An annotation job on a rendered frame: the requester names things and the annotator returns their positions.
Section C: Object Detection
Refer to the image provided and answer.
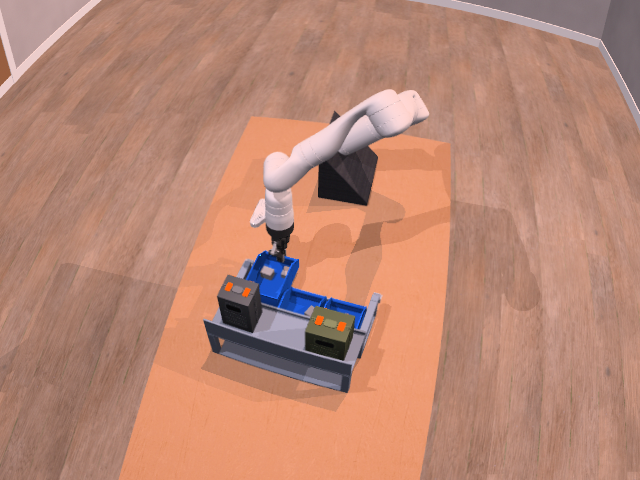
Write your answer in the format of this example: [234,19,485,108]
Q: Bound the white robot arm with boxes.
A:
[250,89,429,231]

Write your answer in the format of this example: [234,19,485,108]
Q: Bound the blue bin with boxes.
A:
[278,287,327,315]
[324,297,367,329]
[246,250,299,307]

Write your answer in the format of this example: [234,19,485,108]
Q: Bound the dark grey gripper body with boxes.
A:
[266,222,294,247]

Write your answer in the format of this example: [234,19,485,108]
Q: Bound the dark grey tool case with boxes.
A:
[217,275,262,333]

